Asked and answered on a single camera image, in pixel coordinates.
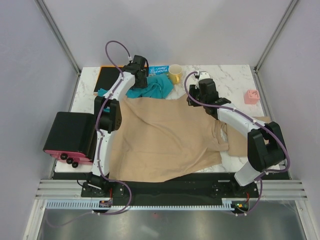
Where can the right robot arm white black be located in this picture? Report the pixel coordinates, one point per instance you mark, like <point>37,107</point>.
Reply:
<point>264,148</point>

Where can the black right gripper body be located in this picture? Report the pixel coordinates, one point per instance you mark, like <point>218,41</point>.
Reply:
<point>194,92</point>

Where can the aluminium frame rail right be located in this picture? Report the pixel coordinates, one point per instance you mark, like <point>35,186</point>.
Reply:
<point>276,33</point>

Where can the yellow mug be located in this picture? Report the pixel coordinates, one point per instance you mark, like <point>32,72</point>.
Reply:
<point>175,73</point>

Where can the black base rail with cable tray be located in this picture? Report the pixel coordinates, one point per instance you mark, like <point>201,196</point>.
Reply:
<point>196,191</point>

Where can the folded tan t shirt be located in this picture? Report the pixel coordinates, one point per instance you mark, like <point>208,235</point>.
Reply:
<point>237,143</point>

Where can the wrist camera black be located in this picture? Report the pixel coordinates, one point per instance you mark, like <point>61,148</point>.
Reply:
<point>141,61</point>
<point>207,86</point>

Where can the blue treehouse book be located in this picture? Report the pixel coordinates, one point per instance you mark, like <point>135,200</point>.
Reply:
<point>158,70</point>

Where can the teal t shirt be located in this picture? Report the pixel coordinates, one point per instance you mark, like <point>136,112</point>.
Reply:
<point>158,87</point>

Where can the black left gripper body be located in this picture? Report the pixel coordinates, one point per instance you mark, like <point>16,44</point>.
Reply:
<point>142,84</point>

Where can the black orange-edged notebook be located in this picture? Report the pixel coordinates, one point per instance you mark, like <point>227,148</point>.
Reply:
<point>109,79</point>

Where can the aluminium frame rail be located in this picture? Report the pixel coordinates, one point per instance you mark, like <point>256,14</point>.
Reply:
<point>45,11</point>
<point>276,33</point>

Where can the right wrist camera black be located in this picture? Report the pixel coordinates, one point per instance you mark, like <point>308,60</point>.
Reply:
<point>207,86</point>

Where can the pink cube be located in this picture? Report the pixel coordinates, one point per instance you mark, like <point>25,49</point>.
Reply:
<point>251,97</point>

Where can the aluminium frame rail left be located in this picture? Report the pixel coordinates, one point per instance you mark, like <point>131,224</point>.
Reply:
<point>45,11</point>

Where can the beige t shirt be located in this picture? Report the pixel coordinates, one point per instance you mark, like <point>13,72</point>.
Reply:
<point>160,140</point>

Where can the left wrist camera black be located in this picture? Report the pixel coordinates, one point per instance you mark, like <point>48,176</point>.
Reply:
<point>141,61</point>

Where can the black drawer organiser with pink fronts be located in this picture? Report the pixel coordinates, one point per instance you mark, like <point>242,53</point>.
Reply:
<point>72,138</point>

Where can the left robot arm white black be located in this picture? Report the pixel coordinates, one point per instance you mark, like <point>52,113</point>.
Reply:
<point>107,116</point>

